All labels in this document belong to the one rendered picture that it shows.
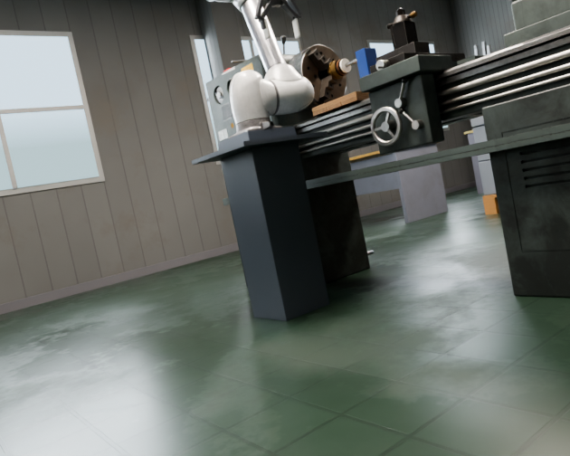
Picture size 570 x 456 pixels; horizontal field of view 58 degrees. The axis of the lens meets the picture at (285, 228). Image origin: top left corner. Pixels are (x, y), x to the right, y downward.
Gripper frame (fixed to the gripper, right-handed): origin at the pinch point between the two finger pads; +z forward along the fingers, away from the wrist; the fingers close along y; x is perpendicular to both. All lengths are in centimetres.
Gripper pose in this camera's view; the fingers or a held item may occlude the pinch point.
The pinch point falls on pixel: (282, 35)
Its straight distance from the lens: 210.4
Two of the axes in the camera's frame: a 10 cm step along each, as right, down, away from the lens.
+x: 5.0, -0.4, -8.7
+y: -8.4, 2.1, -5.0
